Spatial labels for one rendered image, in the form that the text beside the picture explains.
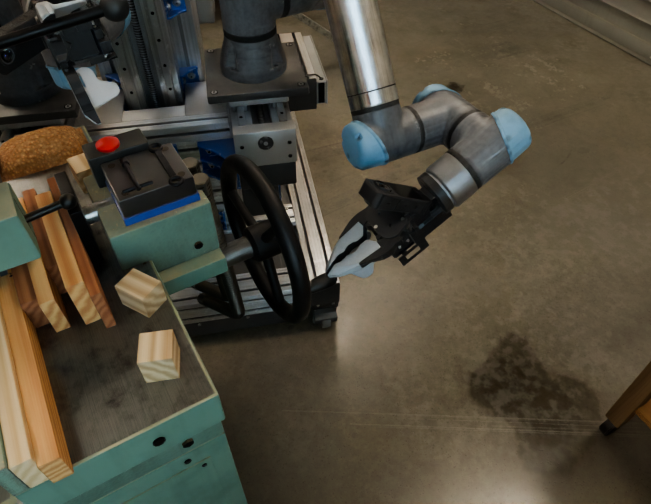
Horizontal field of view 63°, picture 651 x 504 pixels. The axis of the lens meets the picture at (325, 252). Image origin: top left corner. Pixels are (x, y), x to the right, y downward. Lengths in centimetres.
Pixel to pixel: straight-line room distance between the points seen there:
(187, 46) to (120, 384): 97
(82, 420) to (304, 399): 104
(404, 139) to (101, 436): 56
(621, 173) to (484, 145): 182
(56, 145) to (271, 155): 46
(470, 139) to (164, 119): 77
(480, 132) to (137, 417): 59
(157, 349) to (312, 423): 102
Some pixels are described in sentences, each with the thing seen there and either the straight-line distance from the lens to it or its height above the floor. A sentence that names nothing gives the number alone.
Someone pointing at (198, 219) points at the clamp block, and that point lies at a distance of 73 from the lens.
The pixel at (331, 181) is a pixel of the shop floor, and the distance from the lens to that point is 224.
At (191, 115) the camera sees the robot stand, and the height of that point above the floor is 73.
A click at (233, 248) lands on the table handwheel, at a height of 83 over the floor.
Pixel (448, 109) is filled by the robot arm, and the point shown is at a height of 98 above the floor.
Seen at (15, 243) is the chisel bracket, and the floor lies 100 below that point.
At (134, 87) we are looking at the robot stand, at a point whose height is 77.
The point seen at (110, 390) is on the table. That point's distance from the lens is 65.
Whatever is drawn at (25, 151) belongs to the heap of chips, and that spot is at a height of 93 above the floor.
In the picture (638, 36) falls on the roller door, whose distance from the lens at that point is 360.
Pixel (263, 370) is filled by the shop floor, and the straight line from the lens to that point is 167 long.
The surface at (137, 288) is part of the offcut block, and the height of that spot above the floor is 94.
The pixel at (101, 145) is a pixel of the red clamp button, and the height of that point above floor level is 102.
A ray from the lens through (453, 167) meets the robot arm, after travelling 80.
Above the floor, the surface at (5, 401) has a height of 95.
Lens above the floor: 143
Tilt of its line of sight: 47 degrees down
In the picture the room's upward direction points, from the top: straight up
